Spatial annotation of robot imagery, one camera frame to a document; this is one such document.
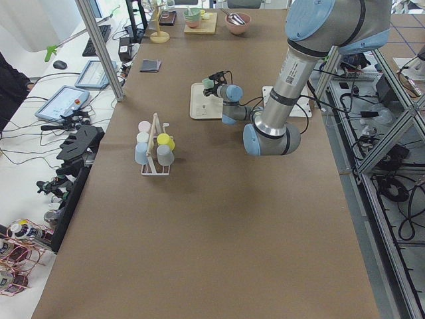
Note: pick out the green bowl stack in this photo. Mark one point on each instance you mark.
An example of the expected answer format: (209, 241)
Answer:
(192, 21)

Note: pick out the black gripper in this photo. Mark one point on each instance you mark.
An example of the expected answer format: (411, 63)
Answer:
(214, 89)

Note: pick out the white rabbit serving tray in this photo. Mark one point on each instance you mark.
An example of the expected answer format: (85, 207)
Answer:
(203, 107)

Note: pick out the black computer mouse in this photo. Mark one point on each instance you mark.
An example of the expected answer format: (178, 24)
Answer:
(59, 64)

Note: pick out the white wire cup rack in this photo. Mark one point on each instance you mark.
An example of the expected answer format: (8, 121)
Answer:
(153, 167)

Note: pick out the blue cup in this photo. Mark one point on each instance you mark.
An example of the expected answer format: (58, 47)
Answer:
(140, 153)

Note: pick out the pink cup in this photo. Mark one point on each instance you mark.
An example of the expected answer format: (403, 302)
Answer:
(144, 126)

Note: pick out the grey cup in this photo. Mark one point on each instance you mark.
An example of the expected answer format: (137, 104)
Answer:
(165, 155)

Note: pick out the grey folded cloth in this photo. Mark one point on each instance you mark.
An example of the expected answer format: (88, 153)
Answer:
(150, 65)

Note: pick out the blue teach pendant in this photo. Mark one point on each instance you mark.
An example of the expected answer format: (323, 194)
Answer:
(63, 103)
(92, 76)

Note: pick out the yellow cup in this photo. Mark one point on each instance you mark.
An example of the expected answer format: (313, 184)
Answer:
(165, 139)

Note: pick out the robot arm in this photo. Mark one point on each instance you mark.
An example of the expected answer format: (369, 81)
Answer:
(312, 28)

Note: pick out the pink bowl with ice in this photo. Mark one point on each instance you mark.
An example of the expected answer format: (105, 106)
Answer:
(239, 29)

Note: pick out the metal ice scoop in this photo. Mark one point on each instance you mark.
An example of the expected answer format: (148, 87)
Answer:
(233, 18)

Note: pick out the bamboo cutting board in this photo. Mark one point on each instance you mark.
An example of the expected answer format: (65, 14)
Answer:
(207, 27)

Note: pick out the green cup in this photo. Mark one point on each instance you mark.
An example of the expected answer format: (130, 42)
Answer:
(208, 83)

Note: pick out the wooden mug tree stand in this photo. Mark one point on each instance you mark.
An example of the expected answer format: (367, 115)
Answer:
(158, 36)

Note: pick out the aluminium frame post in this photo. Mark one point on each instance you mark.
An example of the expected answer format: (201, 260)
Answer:
(90, 22)

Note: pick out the cream cup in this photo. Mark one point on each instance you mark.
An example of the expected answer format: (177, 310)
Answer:
(142, 137)

